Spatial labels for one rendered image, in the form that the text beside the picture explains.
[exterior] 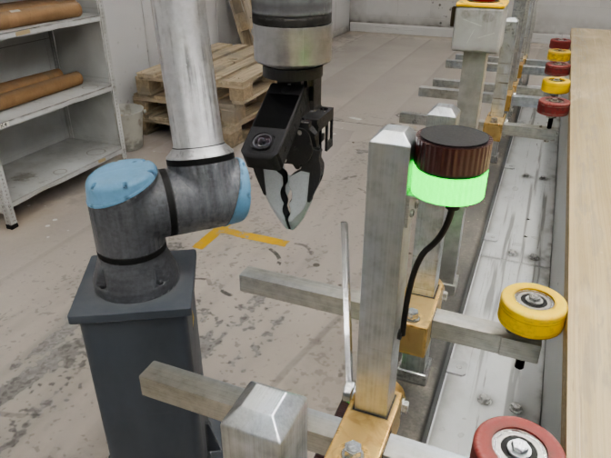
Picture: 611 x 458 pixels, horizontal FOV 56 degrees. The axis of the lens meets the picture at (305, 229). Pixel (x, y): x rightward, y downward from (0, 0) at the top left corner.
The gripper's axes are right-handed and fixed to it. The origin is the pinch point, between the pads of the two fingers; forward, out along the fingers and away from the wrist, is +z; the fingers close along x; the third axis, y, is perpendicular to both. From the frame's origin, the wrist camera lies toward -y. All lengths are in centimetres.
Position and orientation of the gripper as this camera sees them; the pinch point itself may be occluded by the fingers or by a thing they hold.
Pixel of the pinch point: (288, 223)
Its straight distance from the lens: 74.5
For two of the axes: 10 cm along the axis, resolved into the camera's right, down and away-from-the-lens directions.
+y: 3.6, -4.4, 8.2
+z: 0.0, 8.8, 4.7
